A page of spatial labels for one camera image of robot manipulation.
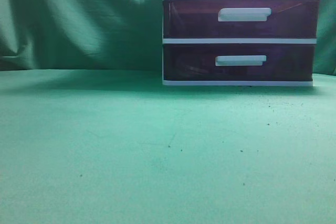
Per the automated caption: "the green cloth backdrop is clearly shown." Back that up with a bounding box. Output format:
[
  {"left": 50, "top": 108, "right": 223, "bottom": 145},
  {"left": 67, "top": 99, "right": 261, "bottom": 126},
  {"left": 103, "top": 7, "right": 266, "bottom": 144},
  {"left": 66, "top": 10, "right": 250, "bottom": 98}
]
[{"left": 0, "top": 0, "right": 336, "bottom": 76}]

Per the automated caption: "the white plastic drawer cabinet frame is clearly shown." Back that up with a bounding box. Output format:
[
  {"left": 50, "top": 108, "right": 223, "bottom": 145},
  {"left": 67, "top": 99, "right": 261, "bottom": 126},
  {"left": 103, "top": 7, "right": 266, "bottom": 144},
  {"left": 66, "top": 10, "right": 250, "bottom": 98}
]
[{"left": 162, "top": 0, "right": 320, "bottom": 87}]

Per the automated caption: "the dark translucent drawer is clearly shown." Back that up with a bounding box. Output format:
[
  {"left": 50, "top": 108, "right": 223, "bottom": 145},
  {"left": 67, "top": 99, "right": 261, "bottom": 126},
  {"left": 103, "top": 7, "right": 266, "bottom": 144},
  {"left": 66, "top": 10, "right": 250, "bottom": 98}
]
[
  {"left": 163, "top": 44, "right": 315, "bottom": 81},
  {"left": 163, "top": 0, "right": 319, "bottom": 39}
]

